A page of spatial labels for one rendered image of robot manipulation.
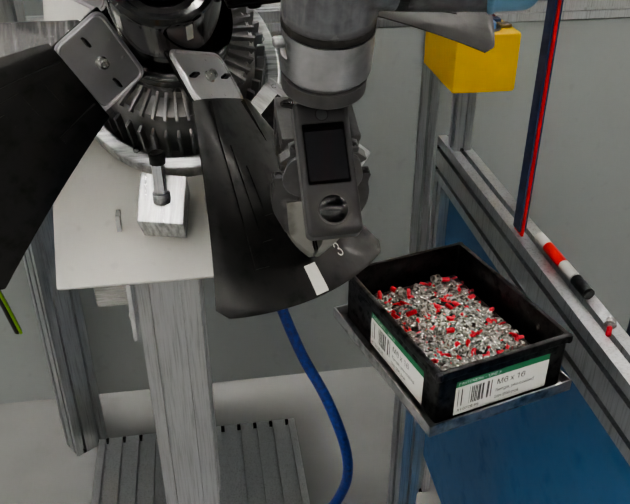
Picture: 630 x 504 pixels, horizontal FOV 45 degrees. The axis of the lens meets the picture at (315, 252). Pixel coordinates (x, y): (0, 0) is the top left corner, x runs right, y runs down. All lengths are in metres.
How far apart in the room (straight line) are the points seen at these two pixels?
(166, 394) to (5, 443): 0.89
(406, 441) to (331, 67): 0.61
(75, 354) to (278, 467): 0.53
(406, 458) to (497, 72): 0.58
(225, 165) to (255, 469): 1.11
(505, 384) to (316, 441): 1.14
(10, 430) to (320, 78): 1.64
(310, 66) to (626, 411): 0.49
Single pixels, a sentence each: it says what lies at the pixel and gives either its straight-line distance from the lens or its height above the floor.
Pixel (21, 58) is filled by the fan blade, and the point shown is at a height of 1.15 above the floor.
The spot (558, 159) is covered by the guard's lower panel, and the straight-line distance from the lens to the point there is 1.91.
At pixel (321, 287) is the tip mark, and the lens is 0.76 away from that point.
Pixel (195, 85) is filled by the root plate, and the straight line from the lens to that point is 0.80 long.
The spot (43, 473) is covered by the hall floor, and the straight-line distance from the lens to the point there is 1.97.
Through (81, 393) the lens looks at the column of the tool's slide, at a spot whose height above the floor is 0.18.
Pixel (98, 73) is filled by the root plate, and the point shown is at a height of 1.12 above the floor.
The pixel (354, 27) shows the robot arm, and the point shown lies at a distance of 0.58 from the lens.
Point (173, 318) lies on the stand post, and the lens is 1.14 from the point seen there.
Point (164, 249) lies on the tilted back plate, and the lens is 1.00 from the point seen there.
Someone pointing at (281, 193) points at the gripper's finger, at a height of 1.06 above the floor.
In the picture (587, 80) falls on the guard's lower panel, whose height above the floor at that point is 0.82.
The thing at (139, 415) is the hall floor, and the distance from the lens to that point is 2.05.
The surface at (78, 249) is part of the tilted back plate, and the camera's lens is 1.01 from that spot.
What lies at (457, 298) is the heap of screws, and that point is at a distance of 0.94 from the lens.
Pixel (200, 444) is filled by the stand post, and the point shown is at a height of 0.44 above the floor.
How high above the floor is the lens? 1.37
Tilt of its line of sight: 31 degrees down
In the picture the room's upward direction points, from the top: straight up
